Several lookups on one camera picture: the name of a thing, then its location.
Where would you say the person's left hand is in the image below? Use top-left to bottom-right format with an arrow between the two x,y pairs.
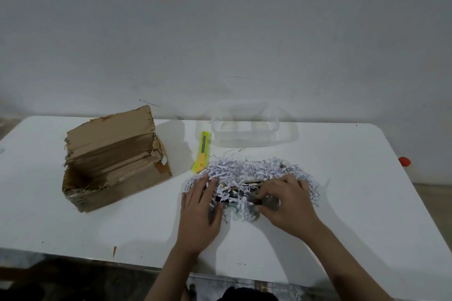
175,179 -> 225,256

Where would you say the person's right hand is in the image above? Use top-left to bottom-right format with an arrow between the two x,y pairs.
254,174 -> 324,242

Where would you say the person's left forearm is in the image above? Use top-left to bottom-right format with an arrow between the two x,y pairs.
144,241 -> 212,301

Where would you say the person's right forearm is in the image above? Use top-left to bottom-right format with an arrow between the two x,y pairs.
300,220 -> 393,301

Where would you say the pile of shredded white paper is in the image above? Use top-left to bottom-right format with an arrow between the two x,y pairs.
182,149 -> 320,224

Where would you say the yellow green utility knife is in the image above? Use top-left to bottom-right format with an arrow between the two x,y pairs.
191,131 -> 212,175

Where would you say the person's dark clothing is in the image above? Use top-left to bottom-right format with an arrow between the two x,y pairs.
221,286 -> 263,301

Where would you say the clear plastic container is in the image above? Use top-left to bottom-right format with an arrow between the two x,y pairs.
195,99 -> 299,148

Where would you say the torn brown cardboard box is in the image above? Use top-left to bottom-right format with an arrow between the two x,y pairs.
62,105 -> 173,213

